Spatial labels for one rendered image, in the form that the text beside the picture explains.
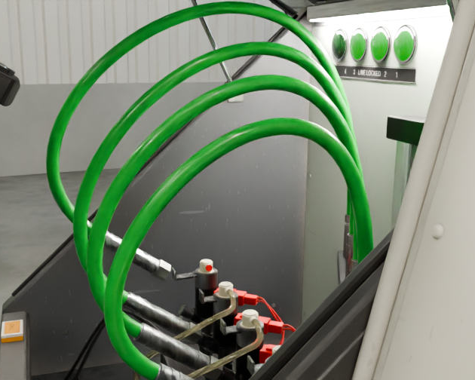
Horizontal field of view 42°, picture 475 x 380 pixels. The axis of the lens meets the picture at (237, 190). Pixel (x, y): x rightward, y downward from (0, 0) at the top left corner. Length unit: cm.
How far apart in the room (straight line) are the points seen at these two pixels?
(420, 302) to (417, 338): 2
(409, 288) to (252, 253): 75
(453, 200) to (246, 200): 75
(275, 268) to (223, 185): 19
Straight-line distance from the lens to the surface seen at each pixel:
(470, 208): 37
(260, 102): 108
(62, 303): 108
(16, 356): 94
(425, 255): 39
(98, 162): 62
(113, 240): 72
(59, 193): 70
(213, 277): 76
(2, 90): 55
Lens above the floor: 137
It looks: 13 degrees down
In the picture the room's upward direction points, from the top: 1 degrees clockwise
